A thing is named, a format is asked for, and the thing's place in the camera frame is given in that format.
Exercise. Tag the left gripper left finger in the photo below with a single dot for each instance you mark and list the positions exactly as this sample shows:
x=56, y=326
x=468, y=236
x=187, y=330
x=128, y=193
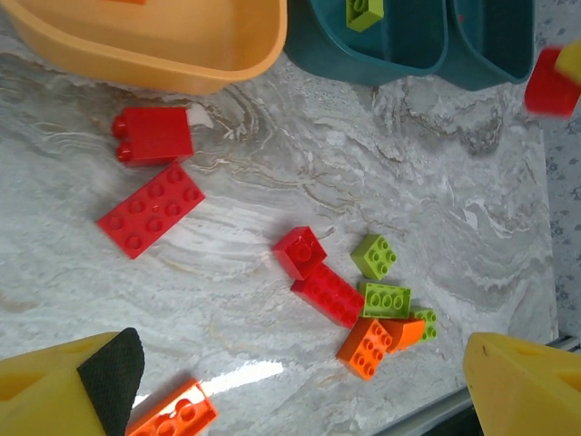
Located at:
x=45, y=399

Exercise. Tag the long red lego brick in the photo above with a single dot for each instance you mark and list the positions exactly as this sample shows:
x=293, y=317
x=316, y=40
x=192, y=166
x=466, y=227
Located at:
x=331, y=297
x=150, y=211

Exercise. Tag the long orange lego brick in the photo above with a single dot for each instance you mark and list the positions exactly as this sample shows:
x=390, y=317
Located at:
x=177, y=413

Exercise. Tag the long green lego brick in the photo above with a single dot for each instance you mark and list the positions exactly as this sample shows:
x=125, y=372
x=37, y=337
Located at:
x=385, y=300

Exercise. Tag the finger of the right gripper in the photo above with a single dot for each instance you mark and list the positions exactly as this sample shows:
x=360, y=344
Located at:
x=572, y=61

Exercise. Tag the small green lego brick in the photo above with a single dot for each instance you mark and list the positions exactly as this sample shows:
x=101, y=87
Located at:
x=374, y=256
x=363, y=16

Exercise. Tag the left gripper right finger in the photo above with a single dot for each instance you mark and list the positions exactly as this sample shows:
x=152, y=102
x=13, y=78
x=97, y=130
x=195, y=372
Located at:
x=522, y=390

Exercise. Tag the dark teal plastic container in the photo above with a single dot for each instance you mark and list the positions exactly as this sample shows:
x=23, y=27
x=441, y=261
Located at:
x=490, y=45
x=327, y=50

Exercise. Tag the orange plastic container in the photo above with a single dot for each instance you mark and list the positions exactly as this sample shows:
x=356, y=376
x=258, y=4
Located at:
x=136, y=45

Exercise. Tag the small red lego brick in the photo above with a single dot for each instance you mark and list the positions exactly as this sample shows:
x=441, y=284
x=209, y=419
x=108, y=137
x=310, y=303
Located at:
x=299, y=252
x=544, y=91

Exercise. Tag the small orange lego brick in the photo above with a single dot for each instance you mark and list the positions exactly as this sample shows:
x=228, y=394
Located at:
x=406, y=333

